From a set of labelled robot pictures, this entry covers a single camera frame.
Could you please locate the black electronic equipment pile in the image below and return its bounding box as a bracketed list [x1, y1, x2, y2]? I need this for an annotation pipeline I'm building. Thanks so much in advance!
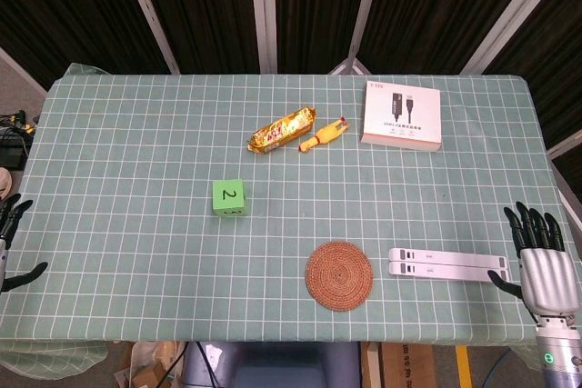
[0, 109, 38, 170]

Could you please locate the green grid tablecloth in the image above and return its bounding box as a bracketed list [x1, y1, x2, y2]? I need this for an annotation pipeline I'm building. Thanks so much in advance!
[0, 63, 582, 369]

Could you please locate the golden foil snack package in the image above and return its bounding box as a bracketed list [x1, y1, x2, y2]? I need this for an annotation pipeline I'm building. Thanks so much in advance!
[246, 106, 317, 154]

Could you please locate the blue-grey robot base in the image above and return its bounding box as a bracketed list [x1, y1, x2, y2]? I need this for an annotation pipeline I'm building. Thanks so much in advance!
[183, 341, 363, 388]

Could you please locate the dark folding partition screen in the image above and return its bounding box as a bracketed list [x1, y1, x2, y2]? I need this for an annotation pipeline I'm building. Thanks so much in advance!
[0, 0, 582, 189]

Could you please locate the clear plastic bag with scraps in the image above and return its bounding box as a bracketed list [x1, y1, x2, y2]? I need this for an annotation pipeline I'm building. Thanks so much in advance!
[113, 341, 187, 388]

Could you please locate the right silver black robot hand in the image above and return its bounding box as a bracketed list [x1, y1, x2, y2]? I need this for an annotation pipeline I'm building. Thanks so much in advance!
[487, 200, 581, 319]

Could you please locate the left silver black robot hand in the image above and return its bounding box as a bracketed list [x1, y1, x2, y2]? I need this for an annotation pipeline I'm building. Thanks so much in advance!
[0, 194, 49, 294]

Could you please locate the yellow rubber chicken toy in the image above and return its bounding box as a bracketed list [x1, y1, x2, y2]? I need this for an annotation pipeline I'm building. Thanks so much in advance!
[297, 117, 351, 154]

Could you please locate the round woven brown coaster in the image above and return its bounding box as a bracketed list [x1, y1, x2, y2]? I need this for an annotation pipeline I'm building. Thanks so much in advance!
[305, 241, 375, 313]

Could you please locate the white folded laptop stand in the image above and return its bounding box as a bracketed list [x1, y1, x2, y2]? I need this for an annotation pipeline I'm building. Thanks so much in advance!
[387, 247, 513, 281]

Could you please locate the beige round object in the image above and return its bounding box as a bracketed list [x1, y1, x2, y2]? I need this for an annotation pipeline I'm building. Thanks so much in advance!
[0, 167, 15, 202]

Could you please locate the blue floor cable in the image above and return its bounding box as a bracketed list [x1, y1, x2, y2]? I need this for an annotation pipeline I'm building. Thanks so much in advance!
[488, 345, 515, 388]

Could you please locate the white cable product box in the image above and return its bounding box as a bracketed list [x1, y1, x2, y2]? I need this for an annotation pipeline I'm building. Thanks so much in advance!
[360, 80, 442, 153]

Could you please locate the green cube with black numbers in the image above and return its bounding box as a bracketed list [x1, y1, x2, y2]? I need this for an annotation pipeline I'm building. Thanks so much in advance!
[211, 178, 249, 218]

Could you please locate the brown cardboard box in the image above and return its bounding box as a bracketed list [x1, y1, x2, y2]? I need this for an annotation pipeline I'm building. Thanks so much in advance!
[361, 342, 437, 388]

